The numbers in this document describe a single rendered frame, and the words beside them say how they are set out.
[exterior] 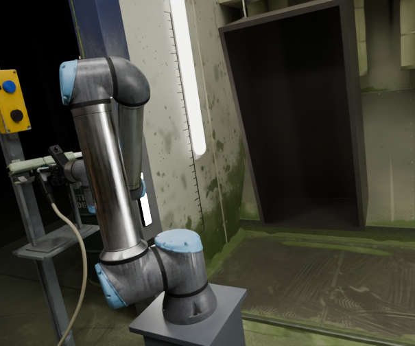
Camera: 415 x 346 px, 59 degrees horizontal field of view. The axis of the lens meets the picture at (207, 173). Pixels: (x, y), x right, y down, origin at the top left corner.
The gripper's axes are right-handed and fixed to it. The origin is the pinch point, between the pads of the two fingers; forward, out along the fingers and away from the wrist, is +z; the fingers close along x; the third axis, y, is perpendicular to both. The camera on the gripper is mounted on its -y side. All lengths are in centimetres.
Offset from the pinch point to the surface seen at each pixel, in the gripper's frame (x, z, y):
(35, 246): -13.2, 1.8, 32.0
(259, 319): 64, -58, 112
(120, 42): 59, -7, -51
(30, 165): -4.3, 1.3, -2.2
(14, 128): -4.5, 4.3, -18.9
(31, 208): -4.3, 11.4, 17.8
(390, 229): 179, -114, 107
